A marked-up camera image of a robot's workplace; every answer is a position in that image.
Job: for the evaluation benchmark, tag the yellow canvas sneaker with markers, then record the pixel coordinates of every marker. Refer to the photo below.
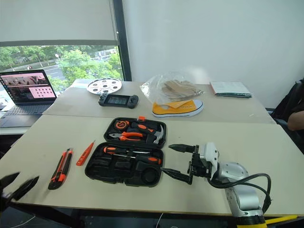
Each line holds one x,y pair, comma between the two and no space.
178,108

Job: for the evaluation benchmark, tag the orange voltage tester pen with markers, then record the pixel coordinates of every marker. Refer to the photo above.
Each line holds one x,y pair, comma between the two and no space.
85,154

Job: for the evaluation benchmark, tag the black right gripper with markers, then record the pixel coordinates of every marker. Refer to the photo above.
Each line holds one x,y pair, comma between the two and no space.
199,167

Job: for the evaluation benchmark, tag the orange black screwdriver short shaft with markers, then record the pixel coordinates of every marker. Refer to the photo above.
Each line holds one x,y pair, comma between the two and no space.
152,159

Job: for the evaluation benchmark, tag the orange black utility knife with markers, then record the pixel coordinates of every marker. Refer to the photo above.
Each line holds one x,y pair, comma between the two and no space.
60,171

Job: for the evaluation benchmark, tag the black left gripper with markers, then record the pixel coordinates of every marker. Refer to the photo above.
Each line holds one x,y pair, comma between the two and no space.
3,198

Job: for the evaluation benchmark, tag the round silver disc with circles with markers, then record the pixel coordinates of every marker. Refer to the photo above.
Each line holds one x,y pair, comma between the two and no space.
104,86

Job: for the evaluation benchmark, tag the stack of paper booklets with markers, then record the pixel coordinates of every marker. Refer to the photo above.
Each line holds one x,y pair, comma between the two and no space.
230,89

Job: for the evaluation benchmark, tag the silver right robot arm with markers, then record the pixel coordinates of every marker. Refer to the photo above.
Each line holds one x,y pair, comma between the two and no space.
240,185

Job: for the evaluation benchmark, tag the yellow bar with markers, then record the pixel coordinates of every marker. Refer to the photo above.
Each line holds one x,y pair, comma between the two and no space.
280,219

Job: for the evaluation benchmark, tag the clear plastic bag with cardboard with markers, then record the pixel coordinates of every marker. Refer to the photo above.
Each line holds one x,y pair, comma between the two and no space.
171,90

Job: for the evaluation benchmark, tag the orange black screwdriver long shaft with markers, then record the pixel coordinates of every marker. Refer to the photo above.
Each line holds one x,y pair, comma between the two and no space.
116,150

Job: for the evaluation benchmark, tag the open black laptop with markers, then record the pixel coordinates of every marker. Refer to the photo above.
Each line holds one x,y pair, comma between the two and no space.
23,99

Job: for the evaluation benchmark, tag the black handheld game controller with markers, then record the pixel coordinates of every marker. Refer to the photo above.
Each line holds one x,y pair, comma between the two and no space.
118,100

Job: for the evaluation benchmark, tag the black plastic tool case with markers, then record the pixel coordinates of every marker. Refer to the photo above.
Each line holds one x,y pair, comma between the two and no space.
128,156

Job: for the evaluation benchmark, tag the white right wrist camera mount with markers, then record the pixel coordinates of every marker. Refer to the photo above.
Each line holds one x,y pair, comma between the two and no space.
209,153

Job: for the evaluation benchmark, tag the orange black tape measure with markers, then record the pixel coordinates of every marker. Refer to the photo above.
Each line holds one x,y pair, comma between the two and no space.
122,125

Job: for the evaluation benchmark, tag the person's bare forearm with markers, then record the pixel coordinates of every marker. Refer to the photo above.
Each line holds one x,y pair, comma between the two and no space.
296,120

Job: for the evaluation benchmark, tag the white roller blind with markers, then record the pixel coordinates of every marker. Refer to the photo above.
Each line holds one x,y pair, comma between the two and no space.
57,21

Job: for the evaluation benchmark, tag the dark window frame post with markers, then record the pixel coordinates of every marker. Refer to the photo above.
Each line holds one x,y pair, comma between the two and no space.
122,40

